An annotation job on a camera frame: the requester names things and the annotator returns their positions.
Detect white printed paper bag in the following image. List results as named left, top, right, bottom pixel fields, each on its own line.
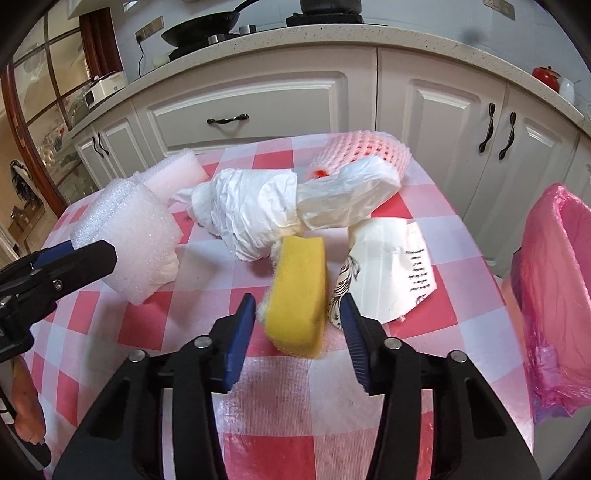
left=327, top=218, right=438, bottom=332

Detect oval pink foam fruit net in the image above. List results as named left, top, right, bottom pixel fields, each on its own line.
left=308, top=130, right=415, bottom=188

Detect white kitchen base cabinet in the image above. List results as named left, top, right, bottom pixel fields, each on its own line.
left=69, top=23, right=591, bottom=278

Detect white plastic bag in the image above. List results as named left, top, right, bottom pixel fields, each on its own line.
left=170, top=156, right=402, bottom=264

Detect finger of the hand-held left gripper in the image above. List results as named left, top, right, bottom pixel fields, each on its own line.
left=0, top=242, right=77, bottom=283
left=9, top=240, right=119, bottom=325

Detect black gas stove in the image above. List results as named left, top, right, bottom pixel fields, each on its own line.
left=167, top=11, right=389, bottom=61

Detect red checked tablecloth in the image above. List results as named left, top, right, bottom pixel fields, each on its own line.
left=21, top=131, right=536, bottom=480

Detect yellow sponge with white backing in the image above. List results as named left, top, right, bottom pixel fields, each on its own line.
left=262, top=235, right=329, bottom=361

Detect person's left hand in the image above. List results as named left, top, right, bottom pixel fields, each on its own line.
left=10, top=357, right=46, bottom=439

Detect white rice cooker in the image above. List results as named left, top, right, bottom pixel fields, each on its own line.
left=84, top=71, right=127, bottom=110

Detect black lidded pot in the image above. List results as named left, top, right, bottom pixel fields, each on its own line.
left=300, top=0, right=363, bottom=17

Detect pink-lined trash bin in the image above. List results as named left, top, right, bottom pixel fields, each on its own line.
left=510, top=182, right=591, bottom=426

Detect wall socket with plug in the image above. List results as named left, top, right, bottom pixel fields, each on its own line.
left=136, top=16, right=165, bottom=40

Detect red lidded pot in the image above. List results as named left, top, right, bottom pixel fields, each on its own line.
left=532, top=66, right=560, bottom=91

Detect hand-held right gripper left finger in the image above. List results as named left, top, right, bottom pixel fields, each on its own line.
left=52, top=293, right=257, bottom=480

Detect black frying pan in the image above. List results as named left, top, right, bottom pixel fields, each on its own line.
left=160, top=0, right=262, bottom=47

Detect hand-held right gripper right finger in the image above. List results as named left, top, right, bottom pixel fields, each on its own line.
left=339, top=292, right=542, bottom=480

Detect large white foam block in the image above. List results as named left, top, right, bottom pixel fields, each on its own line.
left=70, top=179, right=182, bottom=305

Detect small white foam block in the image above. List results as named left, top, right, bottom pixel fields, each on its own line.
left=136, top=154, right=208, bottom=200

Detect brown framed glass door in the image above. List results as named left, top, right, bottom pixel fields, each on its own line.
left=0, top=11, right=125, bottom=259

